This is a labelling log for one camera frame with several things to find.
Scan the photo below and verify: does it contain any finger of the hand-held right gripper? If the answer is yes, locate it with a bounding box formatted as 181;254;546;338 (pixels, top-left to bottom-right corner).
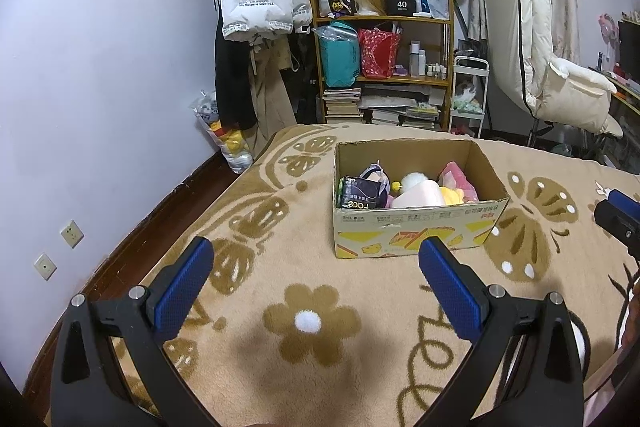
606;189;640;218
594;201;640;260

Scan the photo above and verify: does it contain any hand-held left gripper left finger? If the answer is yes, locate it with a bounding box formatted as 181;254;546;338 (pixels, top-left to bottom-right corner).
50;236;221;427

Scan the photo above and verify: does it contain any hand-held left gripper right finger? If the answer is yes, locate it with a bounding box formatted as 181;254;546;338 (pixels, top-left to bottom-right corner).
418;236;586;427

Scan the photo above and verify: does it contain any printed cardboard box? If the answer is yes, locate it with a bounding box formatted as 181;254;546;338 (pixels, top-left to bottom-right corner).
332;138;511;260

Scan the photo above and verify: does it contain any pink plastic packet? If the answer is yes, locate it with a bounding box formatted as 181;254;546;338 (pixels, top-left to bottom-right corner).
437;161;480;202

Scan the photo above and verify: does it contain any black tissue packet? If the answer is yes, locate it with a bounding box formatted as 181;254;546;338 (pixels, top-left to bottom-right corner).
337;176;386;211

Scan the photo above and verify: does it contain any cluttered desk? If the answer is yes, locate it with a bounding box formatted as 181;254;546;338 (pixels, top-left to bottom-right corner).
590;67;640;172

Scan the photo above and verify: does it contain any beige butterfly blanket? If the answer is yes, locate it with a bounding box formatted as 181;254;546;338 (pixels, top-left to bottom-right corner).
45;123;640;427

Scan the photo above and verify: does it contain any clear plastic bag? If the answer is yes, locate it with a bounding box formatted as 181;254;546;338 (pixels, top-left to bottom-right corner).
189;89;255;174

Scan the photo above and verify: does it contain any black monitor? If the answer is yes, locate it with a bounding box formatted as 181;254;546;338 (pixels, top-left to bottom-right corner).
617;19;640;80

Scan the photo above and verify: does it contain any white and green bundle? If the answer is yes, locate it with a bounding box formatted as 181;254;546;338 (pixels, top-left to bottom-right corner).
452;84;484;115

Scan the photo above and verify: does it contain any cream padded recliner chair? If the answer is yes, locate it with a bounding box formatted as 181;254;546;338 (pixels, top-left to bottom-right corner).
480;0;625;148

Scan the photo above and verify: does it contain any stack of books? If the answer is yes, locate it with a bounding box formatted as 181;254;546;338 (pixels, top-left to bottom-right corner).
322;83;447;131

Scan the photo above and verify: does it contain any beige hanging garment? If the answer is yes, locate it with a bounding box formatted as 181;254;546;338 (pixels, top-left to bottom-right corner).
247;37;298;155

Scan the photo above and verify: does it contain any white metal cart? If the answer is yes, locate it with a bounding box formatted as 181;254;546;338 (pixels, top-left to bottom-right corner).
447;56;490;138

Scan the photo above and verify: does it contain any black hanging garment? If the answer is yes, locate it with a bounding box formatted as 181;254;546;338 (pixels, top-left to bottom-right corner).
212;0;321;130

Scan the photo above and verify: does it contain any red patterned bag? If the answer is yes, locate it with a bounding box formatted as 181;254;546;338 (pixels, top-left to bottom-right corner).
357;28;402;80

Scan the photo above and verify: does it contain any teal bag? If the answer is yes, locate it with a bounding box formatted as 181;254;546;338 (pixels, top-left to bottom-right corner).
315;22;362;88

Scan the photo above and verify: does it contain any wooden shelf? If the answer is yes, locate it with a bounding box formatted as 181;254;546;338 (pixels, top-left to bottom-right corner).
309;0;456;132

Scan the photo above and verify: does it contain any black box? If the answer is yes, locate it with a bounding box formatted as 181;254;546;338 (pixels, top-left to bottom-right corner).
385;0;417;18

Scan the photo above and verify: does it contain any wall power socket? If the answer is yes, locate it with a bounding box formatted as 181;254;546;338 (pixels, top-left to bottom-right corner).
60;220;84;249

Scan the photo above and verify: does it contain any round hole wall socket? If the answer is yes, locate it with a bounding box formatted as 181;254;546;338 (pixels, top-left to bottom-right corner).
34;253;57;281

